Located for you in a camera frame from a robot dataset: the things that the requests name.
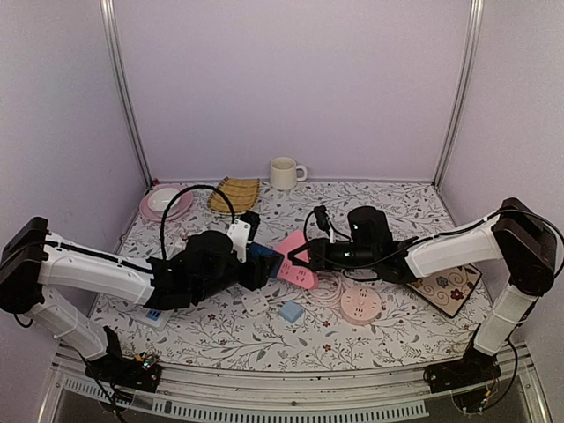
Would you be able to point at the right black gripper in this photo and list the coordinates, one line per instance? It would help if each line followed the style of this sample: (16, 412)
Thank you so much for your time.
(317, 262)

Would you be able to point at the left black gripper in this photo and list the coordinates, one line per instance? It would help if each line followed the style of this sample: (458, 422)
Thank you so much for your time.
(257, 278)

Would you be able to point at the dark blue cube adapter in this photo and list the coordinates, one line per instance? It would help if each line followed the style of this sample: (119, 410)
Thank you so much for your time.
(259, 250)

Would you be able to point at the pink power strip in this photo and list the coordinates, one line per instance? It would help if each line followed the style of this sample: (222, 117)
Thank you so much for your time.
(294, 274)

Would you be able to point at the light blue plug adapter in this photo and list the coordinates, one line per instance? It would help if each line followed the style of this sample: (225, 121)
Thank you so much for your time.
(291, 311)

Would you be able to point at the round pink socket hub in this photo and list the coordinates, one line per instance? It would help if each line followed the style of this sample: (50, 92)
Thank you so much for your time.
(360, 305)

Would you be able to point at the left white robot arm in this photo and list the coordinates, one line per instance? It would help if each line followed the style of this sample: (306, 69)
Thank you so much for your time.
(36, 261)

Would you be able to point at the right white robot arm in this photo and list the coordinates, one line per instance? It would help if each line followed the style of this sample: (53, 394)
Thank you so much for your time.
(530, 245)

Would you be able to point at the white plug adapter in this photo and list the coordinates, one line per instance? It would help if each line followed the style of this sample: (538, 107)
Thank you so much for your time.
(254, 303)

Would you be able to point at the pink plate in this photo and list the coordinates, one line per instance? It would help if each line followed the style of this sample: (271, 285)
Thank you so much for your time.
(183, 203)

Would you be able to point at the white power strip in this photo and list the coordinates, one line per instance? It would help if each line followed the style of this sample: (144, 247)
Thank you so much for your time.
(155, 319)

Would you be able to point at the white bowl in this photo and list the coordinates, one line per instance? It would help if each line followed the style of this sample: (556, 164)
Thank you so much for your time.
(160, 199)

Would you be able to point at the yellow bamboo tray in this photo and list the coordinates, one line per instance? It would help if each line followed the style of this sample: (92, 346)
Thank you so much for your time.
(242, 193)

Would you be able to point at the cream ceramic mug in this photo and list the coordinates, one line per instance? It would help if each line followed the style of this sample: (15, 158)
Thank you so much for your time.
(285, 173)

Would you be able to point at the floral square tray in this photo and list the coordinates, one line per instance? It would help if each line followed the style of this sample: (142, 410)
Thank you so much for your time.
(448, 290)

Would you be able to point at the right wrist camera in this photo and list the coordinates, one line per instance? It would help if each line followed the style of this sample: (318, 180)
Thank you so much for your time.
(323, 222)

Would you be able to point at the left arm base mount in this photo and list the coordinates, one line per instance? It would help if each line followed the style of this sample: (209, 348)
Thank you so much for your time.
(141, 372)

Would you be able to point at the aluminium front rail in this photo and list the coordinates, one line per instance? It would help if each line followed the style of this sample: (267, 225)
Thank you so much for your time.
(388, 394)

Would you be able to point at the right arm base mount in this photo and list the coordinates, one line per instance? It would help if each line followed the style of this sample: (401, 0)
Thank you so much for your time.
(472, 368)

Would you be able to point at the left aluminium corner post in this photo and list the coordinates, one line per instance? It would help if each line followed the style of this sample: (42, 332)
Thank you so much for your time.
(109, 22)

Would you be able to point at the aluminium corner post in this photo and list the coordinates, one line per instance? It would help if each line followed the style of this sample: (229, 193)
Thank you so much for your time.
(109, 22)
(471, 45)

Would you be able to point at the right aluminium corner post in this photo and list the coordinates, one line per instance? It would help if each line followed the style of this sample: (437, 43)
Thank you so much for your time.
(471, 45)

